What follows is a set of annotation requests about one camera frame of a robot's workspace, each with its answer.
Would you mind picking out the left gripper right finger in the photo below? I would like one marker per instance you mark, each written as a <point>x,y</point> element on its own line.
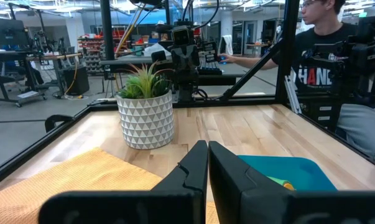
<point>230,180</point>

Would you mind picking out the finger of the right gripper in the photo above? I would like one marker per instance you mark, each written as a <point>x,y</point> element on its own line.
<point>209,52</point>
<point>158,56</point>

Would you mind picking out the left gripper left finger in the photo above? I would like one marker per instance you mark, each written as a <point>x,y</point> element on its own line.
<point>190,174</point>

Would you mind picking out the yellow toy banana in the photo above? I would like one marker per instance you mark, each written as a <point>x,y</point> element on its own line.
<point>289,186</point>

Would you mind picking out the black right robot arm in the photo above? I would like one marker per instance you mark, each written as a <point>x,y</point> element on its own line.
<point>186,90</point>

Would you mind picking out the backlit computer keyboard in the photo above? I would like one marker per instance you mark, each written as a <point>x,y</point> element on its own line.
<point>209,71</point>

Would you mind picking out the white hanging cloth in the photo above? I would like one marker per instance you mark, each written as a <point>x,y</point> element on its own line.
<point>227,43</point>

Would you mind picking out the grey desk with keyboard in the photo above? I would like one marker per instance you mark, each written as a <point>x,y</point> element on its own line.
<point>252,69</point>

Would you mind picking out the shelf with red bins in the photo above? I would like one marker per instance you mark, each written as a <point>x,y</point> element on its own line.
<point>94,49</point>

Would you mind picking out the succulent in white patterned pot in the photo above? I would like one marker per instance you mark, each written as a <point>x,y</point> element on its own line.
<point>145,121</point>

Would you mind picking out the teal plastic tub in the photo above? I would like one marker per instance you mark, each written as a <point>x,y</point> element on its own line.
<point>299,171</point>

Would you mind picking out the black floor box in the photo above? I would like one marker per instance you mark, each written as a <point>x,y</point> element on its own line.
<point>76,81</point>

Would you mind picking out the silver aluminium strut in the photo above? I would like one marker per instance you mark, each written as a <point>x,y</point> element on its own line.
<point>293,93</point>

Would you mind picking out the black box with white labels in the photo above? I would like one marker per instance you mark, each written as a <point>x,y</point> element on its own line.
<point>321,113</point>

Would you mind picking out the person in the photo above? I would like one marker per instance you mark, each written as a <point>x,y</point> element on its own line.
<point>324,37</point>

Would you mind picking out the orange waffle cloth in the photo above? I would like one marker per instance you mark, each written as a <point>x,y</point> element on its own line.
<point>66,186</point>

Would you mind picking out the background desk with monitor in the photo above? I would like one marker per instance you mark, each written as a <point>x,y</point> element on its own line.
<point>19,56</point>

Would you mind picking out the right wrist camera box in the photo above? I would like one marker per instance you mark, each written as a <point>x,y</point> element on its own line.
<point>181,35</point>

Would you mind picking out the black metal rig frame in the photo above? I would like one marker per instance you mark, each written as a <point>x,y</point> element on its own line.
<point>106,31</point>

